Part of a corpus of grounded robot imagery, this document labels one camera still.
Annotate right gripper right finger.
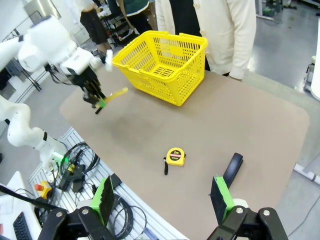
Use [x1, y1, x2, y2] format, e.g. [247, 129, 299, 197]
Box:
[207, 175, 289, 240]

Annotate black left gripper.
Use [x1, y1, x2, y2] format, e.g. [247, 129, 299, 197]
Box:
[65, 66, 108, 110]

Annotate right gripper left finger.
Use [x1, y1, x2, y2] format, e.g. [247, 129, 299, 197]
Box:
[37, 175, 119, 240]

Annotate black highlighter with yellow cap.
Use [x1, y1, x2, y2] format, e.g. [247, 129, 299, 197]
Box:
[94, 86, 129, 115]

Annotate yellow tape measure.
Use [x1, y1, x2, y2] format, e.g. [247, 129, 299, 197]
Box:
[162, 147, 188, 176]

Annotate yellow plastic shopping basket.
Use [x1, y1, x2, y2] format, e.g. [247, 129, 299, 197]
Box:
[112, 30, 209, 107]

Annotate person in black skirt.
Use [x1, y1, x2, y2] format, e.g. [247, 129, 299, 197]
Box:
[79, 0, 109, 62]

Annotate person in dark green jacket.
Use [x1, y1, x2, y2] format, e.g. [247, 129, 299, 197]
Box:
[107, 0, 153, 36]

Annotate person in white cardigan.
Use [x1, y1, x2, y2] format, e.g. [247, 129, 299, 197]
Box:
[154, 0, 258, 81]

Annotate small black box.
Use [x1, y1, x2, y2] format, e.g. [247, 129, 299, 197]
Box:
[109, 174, 122, 191]

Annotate black stapler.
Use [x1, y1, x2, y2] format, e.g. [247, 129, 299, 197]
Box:
[223, 152, 244, 188]

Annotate black power adapter yellow label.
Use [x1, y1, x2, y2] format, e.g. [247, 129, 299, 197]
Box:
[58, 162, 86, 191]

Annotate yellow emergency stop button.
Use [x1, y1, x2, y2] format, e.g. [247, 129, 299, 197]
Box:
[34, 180, 53, 200]

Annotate metal rack trolley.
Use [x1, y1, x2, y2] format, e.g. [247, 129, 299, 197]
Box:
[99, 12, 141, 48]

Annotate black flexible rod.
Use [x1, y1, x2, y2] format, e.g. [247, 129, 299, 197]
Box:
[0, 184, 57, 211]

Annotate black keyboard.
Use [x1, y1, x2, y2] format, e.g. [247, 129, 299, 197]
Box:
[12, 211, 33, 240]

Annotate white side desk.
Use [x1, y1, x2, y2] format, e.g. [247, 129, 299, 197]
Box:
[0, 171, 42, 240]

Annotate white cylindrical machine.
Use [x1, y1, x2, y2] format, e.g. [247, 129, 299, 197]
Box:
[303, 47, 320, 101]

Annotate black coiled cable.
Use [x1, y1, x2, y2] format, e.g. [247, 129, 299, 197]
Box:
[109, 194, 147, 238]

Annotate slotted aluminium base plate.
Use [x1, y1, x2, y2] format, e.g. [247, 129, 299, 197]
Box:
[28, 126, 188, 240]

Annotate black looped cable bundle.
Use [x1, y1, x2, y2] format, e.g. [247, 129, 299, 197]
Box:
[63, 141, 101, 177]

